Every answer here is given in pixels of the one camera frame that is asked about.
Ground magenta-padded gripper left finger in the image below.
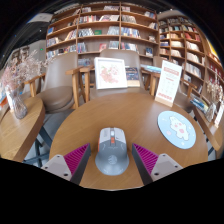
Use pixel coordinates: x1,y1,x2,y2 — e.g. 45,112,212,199
41,143,92,185

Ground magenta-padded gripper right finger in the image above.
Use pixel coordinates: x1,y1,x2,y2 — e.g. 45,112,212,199
131,143,183,186

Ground grey and orange computer mouse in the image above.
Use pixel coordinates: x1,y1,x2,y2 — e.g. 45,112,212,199
94,126,130,177

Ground round light blue mouse pad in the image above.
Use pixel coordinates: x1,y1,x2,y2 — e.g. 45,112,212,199
157,110,197,150

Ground round wooden side table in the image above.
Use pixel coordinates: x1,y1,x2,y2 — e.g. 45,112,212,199
0,96,46,163
193,106,224,153

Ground brown leather wooden armchair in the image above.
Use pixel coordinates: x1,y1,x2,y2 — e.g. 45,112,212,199
153,54,198,114
24,51,84,114
79,49,161,101

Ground stack of books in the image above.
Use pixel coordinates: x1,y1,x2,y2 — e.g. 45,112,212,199
189,96,209,114

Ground glass vase with dried flowers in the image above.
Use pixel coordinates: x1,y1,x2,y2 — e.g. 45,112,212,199
0,49,51,120
204,74,224,123

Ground white sign on wooden stand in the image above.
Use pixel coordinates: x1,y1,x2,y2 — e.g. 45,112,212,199
154,60,183,108

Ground dark cover book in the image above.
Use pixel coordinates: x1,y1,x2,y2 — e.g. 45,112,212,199
125,66,141,88

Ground small white sign card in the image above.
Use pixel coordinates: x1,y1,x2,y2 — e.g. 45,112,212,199
213,103,224,129
3,86,16,113

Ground light blue book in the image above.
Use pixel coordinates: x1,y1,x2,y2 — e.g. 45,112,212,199
141,64,161,74

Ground white framed floral picture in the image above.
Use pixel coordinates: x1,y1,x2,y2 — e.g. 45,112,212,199
93,56,128,90

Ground curved wooden bookshelf with books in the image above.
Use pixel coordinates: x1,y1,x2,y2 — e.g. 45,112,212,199
157,14,224,114

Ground wide wooden bookshelf with books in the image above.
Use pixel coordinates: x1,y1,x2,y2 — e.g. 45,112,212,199
44,2,159,68

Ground white ceiling light panel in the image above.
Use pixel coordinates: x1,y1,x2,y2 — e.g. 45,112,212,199
28,12,54,24

